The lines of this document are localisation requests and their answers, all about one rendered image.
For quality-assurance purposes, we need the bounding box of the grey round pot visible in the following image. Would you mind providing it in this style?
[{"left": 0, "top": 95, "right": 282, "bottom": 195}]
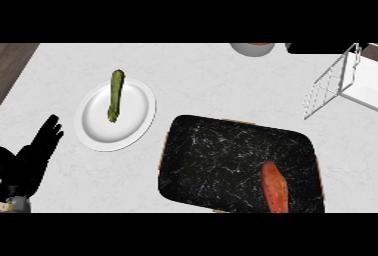
[{"left": 229, "top": 43, "right": 277, "bottom": 58}]

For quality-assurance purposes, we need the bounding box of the black appliance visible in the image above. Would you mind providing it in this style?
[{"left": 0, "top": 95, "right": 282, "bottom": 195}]
[{"left": 285, "top": 43, "right": 358, "bottom": 55}]

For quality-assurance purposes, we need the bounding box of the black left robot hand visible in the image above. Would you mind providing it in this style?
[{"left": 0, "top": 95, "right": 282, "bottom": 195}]
[{"left": 0, "top": 114, "right": 67, "bottom": 204}]

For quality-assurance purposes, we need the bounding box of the black marble tray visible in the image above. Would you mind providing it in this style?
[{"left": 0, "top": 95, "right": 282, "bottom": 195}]
[{"left": 157, "top": 114, "right": 327, "bottom": 214}]

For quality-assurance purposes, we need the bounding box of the white wire tiered shelf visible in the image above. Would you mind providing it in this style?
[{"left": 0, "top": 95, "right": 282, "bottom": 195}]
[{"left": 302, "top": 43, "right": 378, "bottom": 120}]

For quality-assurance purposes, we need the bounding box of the green zucchini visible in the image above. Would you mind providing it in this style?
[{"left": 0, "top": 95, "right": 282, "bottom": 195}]
[{"left": 107, "top": 69, "right": 126, "bottom": 123}]

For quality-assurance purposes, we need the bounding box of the white oval plate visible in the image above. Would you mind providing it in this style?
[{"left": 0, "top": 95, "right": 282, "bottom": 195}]
[{"left": 74, "top": 77, "right": 158, "bottom": 153}]

